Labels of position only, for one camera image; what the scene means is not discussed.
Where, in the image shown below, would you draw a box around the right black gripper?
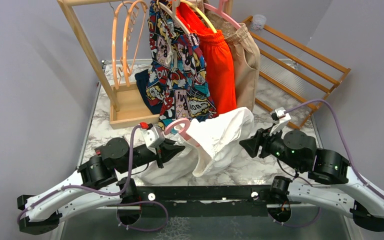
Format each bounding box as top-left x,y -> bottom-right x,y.
239,122 -> 303,172

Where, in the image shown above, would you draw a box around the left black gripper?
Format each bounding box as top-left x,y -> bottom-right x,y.
117,138 -> 186,174

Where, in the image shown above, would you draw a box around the white shorts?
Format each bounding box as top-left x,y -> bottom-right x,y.
138,107 -> 255,185

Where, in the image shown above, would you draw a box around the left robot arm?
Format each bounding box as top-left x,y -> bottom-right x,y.
17,137 -> 185,235

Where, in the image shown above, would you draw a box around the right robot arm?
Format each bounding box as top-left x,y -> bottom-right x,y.
239,129 -> 384,232

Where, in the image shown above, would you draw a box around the comic print shorts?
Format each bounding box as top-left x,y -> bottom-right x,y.
135,0 -> 217,130

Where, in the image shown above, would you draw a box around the orange shorts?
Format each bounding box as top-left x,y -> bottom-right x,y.
176,2 -> 237,115

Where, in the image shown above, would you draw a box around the beige shorts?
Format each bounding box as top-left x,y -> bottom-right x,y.
204,9 -> 261,111

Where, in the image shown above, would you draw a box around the pink hanger with beige shorts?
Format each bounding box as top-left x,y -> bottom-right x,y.
204,0 -> 241,29

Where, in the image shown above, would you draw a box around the yellow hanger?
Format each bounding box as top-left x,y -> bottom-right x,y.
180,0 -> 217,34

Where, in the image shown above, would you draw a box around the wooden hanger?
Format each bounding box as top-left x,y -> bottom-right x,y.
155,0 -> 190,34

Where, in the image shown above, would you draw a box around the orange hanger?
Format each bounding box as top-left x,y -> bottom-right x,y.
111,0 -> 144,90
121,0 -> 148,87

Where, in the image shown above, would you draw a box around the wooden clothes rack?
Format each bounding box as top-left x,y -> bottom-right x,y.
57,0 -> 234,130

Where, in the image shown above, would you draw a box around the wooden slatted rack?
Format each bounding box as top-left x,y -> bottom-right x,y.
250,25 -> 351,111

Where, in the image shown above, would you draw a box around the clear plastic cup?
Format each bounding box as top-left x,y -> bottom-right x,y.
250,14 -> 267,31

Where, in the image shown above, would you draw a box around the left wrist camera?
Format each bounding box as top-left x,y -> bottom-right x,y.
140,122 -> 165,150

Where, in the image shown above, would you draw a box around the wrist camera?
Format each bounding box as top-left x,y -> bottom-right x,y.
269,107 -> 292,136
140,122 -> 165,150

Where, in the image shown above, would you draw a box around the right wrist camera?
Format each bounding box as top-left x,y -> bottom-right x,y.
269,107 -> 292,136

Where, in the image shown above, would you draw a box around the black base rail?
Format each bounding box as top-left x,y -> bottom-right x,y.
112,184 -> 294,226

